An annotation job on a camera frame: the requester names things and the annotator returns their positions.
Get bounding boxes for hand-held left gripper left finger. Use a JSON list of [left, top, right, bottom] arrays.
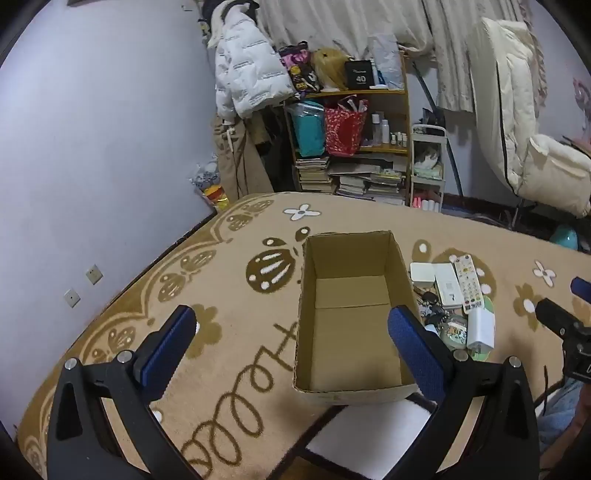
[[46, 304, 204, 480]]

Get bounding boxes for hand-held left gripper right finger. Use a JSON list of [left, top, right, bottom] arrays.
[[387, 305, 541, 480]]

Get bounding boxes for green oval card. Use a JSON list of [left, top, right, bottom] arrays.
[[438, 295, 497, 361]]

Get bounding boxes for black fob key bunch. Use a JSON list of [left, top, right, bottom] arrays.
[[413, 286, 446, 326]]

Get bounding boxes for cardboard box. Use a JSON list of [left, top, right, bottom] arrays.
[[293, 231, 423, 407]]

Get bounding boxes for white rounded charger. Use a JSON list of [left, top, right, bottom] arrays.
[[466, 308, 496, 352]]

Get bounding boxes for white router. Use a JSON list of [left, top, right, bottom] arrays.
[[433, 263, 464, 308]]

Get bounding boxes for white remote control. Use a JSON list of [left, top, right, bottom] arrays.
[[454, 255, 484, 315]]

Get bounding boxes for person's right forearm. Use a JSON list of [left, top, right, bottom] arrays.
[[538, 381, 591, 467]]

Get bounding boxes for teal round object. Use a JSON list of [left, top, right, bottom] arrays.
[[551, 224, 581, 253]]

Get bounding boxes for colorful snack bags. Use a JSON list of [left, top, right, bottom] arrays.
[[188, 157, 232, 210]]

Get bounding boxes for stack of books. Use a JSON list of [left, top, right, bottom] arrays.
[[294, 154, 408, 205]]

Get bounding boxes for white storage cart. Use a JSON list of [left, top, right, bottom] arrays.
[[409, 124, 447, 214]]

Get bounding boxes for tan hanging coat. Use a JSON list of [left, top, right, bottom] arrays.
[[211, 115, 274, 204]]

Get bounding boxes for row of cosmetic bottles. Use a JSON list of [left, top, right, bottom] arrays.
[[369, 111, 410, 148]]

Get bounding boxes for red patterned bag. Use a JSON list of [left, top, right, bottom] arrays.
[[323, 95, 370, 158]]

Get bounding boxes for teal storage bag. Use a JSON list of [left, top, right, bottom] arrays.
[[290, 102, 327, 158]]

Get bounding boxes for wooden shelf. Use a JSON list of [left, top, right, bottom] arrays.
[[284, 55, 413, 207]]

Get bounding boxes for black printed box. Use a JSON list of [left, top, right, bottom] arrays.
[[344, 60, 376, 91]]

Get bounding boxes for white plastic bag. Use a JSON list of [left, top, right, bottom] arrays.
[[368, 34, 406, 89]]

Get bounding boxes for yellow fluffy plush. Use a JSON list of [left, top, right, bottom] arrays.
[[311, 47, 352, 92]]

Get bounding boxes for white puffer jacket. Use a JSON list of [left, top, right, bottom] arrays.
[[208, 2, 296, 121]]

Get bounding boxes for pink and black printed bag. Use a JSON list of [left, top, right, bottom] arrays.
[[278, 42, 322, 94]]

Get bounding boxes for cream curtain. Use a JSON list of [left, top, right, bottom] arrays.
[[256, 0, 483, 114]]

